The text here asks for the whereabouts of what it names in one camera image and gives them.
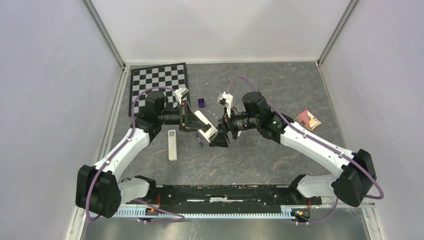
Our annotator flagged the long white remote control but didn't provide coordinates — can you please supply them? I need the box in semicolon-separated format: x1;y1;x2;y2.
167;129;178;162

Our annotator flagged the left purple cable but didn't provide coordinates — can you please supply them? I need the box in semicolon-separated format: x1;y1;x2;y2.
85;86;178;222

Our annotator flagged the white toothed cable duct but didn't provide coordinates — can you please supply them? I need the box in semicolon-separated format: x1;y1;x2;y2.
89;204;296;220

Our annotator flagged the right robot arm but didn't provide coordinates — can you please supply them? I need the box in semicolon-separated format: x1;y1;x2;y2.
209;91;377;207

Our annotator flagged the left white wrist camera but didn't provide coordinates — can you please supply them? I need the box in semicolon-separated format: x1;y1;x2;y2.
174;87;189;105

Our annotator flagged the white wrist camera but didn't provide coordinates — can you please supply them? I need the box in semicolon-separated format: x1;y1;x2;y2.
174;87;189;105
217;91;233;118

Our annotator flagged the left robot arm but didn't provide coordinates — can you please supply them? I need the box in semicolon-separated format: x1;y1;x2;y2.
75;86;217;221

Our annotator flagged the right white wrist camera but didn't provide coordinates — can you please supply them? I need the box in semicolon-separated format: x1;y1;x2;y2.
217;91;233;118

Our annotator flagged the purple cube block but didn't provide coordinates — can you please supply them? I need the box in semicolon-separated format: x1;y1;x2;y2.
197;98;206;109

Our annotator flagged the black white chessboard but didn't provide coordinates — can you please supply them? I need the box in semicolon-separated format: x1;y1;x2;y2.
128;62;189;116

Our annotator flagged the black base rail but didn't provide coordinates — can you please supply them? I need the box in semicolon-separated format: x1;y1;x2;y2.
142;184;322;214

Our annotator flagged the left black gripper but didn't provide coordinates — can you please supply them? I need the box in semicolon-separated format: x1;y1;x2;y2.
157;102;208;133

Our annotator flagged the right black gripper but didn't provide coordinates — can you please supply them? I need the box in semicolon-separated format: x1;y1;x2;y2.
209;106;260;148

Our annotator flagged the red white remote control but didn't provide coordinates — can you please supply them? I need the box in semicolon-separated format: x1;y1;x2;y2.
194;110;218;143

